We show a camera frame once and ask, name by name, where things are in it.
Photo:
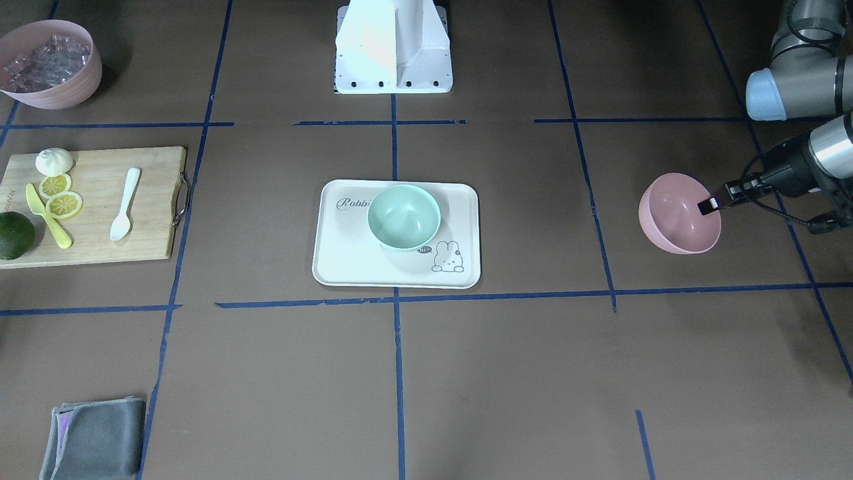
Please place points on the mint green bowl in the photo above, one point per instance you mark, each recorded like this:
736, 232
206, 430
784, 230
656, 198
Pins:
404, 217

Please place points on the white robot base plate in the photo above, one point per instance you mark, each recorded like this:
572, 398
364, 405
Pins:
392, 47

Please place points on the lemon slice lower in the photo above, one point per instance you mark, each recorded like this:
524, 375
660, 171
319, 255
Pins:
64, 205

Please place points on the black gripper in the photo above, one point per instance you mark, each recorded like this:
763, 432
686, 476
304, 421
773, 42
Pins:
785, 171

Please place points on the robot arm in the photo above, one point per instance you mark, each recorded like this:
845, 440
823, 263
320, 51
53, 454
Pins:
806, 78

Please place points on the white plastic spoon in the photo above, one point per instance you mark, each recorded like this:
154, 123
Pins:
122, 223

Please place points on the grey folded cloth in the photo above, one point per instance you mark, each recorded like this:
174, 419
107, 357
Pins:
95, 440

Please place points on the yellow plastic knife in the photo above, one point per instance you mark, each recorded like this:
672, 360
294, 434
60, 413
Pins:
60, 236

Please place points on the green avocado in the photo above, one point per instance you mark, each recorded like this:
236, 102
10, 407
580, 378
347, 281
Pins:
17, 235

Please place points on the lemon slice upper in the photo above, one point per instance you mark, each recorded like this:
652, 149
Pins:
55, 185

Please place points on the white steamed bun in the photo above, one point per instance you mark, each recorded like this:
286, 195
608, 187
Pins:
53, 162

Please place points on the pink bowl with ice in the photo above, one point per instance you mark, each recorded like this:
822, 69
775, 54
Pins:
51, 64

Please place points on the wooden cutting board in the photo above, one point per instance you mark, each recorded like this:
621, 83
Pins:
99, 177

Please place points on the lemon slice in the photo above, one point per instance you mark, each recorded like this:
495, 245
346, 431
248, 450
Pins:
64, 205
55, 185

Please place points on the cream rabbit tray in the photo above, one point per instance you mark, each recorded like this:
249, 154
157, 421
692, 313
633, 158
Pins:
347, 253

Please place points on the metal board handle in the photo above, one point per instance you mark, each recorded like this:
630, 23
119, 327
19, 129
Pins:
183, 199

